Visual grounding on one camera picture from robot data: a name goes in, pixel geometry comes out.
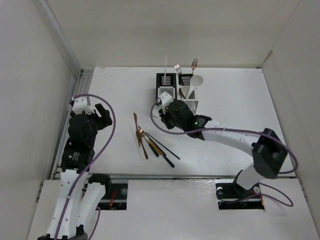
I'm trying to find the black chopstick long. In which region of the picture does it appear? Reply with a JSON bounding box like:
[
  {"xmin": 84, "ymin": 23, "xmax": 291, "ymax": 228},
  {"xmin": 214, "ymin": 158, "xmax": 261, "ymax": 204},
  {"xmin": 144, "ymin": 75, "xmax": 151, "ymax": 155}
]
[{"xmin": 146, "ymin": 132, "xmax": 181, "ymax": 160}]

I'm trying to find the large white ceramic spoon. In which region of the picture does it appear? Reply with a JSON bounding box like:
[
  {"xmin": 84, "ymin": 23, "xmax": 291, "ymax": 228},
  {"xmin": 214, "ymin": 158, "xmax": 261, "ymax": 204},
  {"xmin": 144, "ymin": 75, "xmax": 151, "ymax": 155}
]
[{"xmin": 185, "ymin": 75, "xmax": 204, "ymax": 99}]

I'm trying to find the silver steel fork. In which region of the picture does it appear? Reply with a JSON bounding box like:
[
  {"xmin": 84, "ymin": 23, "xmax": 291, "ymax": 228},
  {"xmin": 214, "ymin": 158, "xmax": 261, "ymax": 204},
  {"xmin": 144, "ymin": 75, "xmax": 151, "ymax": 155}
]
[{"xmin": 174, "ymin": 64, "xmax": 182, "ymax": 75}]

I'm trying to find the copper rose-gold fork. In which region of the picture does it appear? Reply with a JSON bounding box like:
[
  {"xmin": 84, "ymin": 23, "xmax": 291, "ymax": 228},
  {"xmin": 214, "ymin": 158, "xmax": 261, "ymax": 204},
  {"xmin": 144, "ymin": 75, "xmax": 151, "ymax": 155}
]
[{"xmin": 191, "ymin": 58, "xmax": 198, "ymax": 75}]

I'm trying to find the brown wooden spoon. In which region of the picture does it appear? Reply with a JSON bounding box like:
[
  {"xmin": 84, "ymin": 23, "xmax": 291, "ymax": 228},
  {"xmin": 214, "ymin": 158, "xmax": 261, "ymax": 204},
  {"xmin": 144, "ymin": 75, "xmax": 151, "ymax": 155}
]
[{"xmin": 178, "ymin": 88, "xmax": 185, "ymax": 99}]

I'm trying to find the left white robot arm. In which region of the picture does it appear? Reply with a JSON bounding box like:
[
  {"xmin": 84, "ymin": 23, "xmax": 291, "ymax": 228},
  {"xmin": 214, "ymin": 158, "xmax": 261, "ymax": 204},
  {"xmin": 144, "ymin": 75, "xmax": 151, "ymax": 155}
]
[{"xmin": 40, "ymin": 103, "xmax": 113, "ymax": 240}]

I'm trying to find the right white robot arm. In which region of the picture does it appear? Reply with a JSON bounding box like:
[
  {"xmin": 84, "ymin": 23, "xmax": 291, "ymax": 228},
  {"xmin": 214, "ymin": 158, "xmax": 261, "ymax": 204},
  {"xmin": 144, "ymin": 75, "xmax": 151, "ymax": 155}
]
[{"xmin": 154, "ymin": 96, "xmax": 288, "ymax": 202}]

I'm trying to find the white slotted utensil container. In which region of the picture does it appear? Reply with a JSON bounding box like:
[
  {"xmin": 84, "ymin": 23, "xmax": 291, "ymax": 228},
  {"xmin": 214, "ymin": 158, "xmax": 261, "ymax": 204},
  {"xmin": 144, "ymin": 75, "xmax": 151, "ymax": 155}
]
[{"xmin": 176, "ymin": 73, "xmax": 199, "ymax": 115}]

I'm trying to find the black slotted utensil container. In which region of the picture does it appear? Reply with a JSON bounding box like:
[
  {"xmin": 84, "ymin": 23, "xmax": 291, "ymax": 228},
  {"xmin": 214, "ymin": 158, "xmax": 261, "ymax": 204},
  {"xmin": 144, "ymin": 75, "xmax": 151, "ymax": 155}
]
[{"xmin": 155, "ymin": 73, "xmax": 177, "ymax": 100}]

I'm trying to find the copper rose-gold spoon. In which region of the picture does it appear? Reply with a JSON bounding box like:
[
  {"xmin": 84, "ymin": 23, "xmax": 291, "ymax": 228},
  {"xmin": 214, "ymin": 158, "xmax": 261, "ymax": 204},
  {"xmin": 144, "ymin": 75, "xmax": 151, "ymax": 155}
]
[{"xmin": 136, "ymin": 127, "xmax": 144, "ymax": 147}]

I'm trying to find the copper rose-gold knife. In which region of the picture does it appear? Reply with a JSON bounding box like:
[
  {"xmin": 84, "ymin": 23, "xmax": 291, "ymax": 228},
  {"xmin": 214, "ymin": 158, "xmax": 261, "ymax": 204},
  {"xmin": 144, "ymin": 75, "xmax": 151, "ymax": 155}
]
[{"xmin": 133, "ymin": 112, "xmax": 149, "ymax": 160}]

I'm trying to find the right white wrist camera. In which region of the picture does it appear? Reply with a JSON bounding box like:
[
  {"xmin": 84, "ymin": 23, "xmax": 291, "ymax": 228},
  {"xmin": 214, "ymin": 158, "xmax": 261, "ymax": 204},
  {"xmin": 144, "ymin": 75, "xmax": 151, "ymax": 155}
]
[{"xmin": 156, "ymin": 91, "xmax": 174, "ymax": 113}]

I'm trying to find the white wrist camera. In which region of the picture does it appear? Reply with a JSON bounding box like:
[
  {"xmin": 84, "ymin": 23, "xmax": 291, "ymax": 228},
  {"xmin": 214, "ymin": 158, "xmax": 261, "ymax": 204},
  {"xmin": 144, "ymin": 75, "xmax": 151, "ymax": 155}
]
[
  {"xmin": 156, "ymin": 91, "xmax": 174, "ymax": 113},
  {"xmin": 71, "ymin": 96, "xmax": 94, "ymax": 115}
]

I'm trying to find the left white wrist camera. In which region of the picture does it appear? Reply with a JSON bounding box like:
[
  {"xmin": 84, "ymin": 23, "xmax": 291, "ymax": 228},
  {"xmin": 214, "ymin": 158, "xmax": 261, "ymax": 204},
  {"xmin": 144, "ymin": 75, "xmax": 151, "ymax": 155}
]
[{"xmin": 71, "ymin": 96, "xmax": 94, "ymax": 115}]

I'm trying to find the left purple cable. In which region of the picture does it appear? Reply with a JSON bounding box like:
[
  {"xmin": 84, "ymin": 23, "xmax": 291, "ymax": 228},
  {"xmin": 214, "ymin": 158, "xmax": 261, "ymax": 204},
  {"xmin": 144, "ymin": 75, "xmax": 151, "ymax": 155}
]
[{"xmin": 54, "ymin": 93, "xmax": 117, "ymax": 240}]

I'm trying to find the gold fork black handle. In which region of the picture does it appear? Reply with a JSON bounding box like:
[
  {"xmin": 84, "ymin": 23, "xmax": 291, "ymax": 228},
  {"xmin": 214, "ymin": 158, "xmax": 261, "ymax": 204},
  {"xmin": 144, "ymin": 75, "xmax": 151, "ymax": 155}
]
[{"xmin": 138, "ymin": 127, "xmax": 160, "ymax": 157}]

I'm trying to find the gold knife black handle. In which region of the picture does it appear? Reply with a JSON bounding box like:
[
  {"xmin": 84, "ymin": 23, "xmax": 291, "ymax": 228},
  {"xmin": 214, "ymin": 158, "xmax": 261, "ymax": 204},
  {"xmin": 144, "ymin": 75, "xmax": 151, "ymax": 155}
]
[{"xmin": 161, "ymin": 155, "xmax": 175, "ymax": 168}]

